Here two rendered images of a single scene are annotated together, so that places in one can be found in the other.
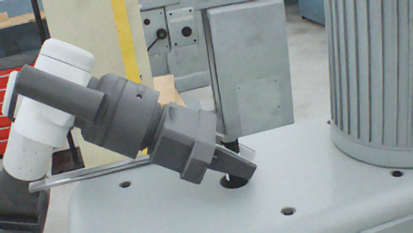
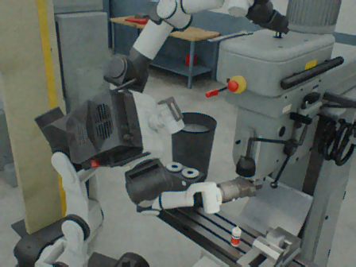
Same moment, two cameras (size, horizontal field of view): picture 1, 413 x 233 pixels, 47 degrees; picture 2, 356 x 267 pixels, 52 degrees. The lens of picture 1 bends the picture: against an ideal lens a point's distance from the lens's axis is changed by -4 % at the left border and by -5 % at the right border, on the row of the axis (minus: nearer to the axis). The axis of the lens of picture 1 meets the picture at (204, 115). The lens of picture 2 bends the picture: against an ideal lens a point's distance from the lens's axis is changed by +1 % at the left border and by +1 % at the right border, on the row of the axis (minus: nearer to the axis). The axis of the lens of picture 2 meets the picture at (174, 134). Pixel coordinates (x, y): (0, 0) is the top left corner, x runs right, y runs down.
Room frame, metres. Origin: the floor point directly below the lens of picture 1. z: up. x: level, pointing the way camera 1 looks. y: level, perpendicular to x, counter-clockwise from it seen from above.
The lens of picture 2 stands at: (-0.34, 1.09, 2.16)
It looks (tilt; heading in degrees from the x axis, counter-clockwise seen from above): 27 degrees down; 323
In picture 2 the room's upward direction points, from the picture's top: 3 degrees clockwise
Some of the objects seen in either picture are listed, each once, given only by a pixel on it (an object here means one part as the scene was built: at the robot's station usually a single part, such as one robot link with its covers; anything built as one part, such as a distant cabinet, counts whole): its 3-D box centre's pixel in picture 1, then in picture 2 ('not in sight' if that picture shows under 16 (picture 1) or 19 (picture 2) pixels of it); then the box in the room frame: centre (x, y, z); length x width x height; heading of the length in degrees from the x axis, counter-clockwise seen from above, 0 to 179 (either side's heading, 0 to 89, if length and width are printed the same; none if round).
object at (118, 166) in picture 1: (112, 167); (230, 36); (0.62, 0.14, 1.89); 0.24 x 0.04 x 0.01; 101
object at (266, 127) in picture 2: not in sight; (261, 137); (0.54, -0.03, 1.47); 0.21 x 0.19 x 0.32; 11
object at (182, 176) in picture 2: not in sight; (181, 184); (0.97, 0.04, 1.00); 0.22 x 0.12 x 0.20; 21
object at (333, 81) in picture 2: not in sight; (321, 71); (0.64, -0.52, 1.66); 0.80 x 0.23 x 0.20; 101
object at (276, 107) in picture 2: not in sight; (274, 88); (0.55, -0.07, 1.68); 0.34 x 0.24 x 0.10; 101
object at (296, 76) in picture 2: not in sight; (314, 71); (0.40, -0.09, 1.79); 0.45 x 0.04 x 0.04; 101
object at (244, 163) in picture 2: not in sight; (245, 164); (0.42, 0.19, 1.47); 0.07 x 0.07 x 0.06
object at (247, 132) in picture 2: not in sight; (245, 152); (0.52, 0.08, 1.45); 0.04 x 0.04 x 0.21; 11
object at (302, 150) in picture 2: not in sight; (284, 125); (0.57, -0.22, 1.47); 0.24 x 0.19 x 0.26; 11
